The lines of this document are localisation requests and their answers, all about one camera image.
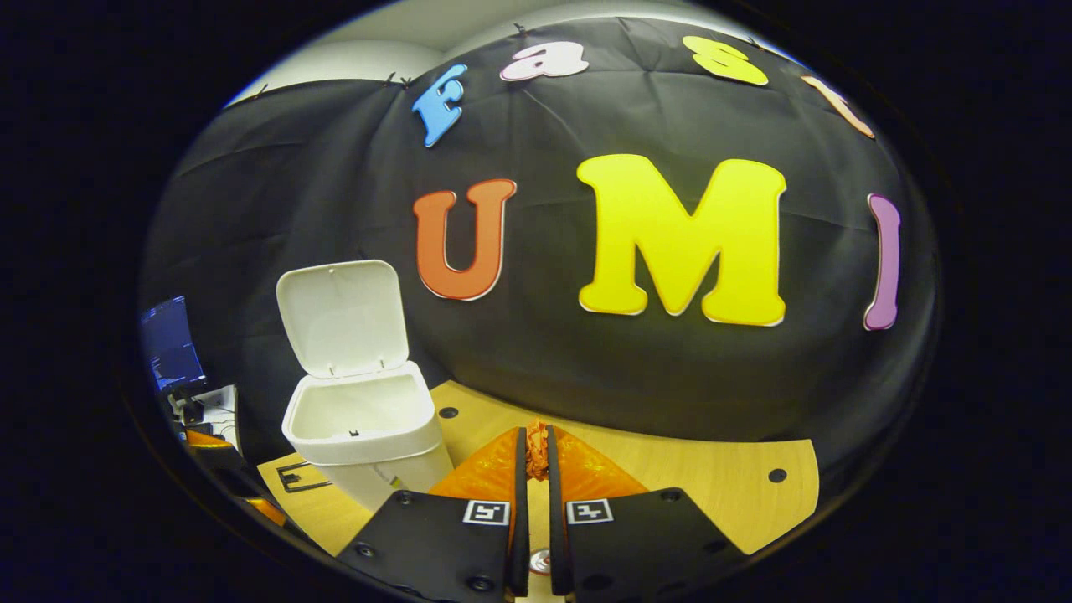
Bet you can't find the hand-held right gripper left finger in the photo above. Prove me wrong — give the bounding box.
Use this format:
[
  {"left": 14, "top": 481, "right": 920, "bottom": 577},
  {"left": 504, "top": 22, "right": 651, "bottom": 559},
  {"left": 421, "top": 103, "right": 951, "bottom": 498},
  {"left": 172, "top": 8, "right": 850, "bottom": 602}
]
[{"left": 335, "top": 425, "right": 530, "bottom": 602}]

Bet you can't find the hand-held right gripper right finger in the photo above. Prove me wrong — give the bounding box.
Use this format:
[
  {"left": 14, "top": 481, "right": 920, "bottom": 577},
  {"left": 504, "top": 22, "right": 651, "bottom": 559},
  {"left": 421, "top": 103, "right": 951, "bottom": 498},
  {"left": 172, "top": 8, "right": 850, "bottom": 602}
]
[{"left": 547, "top": 424, "right": 746, "bottom": 600}]

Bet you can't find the orange paper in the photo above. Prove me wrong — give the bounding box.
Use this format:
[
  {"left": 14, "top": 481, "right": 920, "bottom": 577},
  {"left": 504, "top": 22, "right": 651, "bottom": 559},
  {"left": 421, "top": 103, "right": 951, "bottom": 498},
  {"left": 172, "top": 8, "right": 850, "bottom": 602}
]
[{"left": 524, "top": 420, "right": 552, "bottom": 482}]

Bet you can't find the white desktop garbage bin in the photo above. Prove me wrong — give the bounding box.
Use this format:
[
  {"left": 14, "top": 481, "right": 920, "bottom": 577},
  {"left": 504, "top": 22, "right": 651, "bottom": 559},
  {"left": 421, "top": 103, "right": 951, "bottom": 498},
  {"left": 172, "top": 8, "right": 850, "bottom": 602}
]
[{"left": 276, "top": 260, "right": 455, "bottom": 513}]

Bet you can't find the computer monitor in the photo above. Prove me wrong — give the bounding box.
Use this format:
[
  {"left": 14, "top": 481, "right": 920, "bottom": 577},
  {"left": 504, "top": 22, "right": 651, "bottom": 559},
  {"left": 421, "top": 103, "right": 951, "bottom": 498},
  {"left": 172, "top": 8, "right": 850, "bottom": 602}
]
[{"left": 139, "top": 295, "right": 209, "bottom": 394}]

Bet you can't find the black backdrop cloth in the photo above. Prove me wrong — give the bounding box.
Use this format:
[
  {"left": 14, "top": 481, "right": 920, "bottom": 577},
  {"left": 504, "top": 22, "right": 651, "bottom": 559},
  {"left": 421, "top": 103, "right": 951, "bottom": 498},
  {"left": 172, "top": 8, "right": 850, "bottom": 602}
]
[{"left": 138, "top": 17, "right": 939, "bottom": 470}]

